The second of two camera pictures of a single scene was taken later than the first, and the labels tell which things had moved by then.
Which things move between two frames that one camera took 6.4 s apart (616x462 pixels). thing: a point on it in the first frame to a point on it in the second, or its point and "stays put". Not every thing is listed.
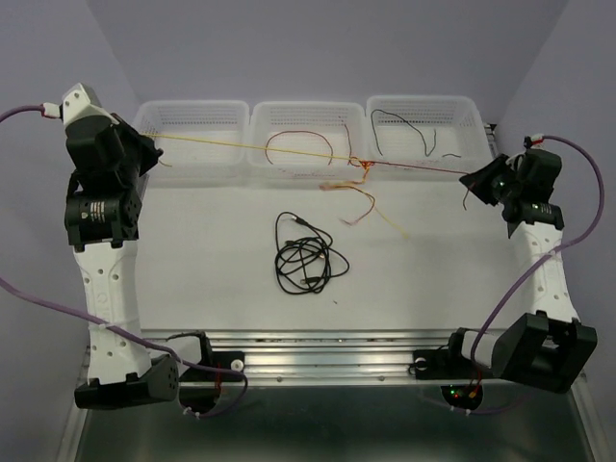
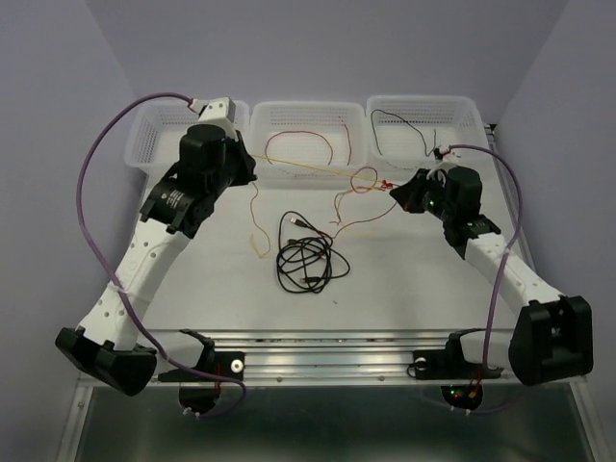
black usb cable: x=305 y=259 stays put
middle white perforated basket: x=311 y=141 stays put
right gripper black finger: x=485 y=182 to x=415 y=195
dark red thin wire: x=291 y=131 stays put
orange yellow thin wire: x=364 y=184 to x=325 y=169
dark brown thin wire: x=415 y=129 stays put
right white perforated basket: x=438 y=138 stays put
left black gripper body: x=122 y=132 to x=235 y=170
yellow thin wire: x=218 y=142 to x=318 y=168
